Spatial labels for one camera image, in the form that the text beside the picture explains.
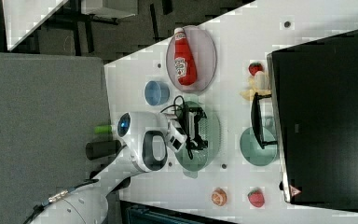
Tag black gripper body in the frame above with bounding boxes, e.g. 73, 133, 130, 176
181, 105, 208, 150

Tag mint green strainer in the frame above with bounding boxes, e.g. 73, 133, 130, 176
175, 101, 221, 178

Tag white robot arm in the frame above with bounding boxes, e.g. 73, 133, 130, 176
23, 105, 207, 224

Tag small blue bowl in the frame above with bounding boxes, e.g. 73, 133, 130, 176
144, 81, 170, 106

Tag plush red ketchup bottle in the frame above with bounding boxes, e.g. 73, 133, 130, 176
174, 28, 198, 86

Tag grey round plate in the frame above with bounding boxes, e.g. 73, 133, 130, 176
166, 25, 217, 94

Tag mint green mug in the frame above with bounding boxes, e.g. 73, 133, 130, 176
240, 117, 278, 166

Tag plush red strawberry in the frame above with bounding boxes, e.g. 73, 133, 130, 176
248, 63, 264, 77
247, 189, 265, 208

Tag plush orange slice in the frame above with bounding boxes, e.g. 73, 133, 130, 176
211, 188, 227, 206

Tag green oval object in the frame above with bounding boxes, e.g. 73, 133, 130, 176
94, 125, 113, 134

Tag black round cylinder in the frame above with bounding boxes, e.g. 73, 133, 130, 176
86, 140, 121, 161

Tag silver toaster oven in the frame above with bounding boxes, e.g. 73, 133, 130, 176
251, 29, 358, 213

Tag grey foam board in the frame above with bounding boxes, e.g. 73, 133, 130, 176
0, 53, 110, 224

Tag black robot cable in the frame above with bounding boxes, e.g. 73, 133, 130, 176
159, 94, 195, 161

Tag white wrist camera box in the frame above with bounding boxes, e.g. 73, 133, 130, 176
166, 119, 187, 153

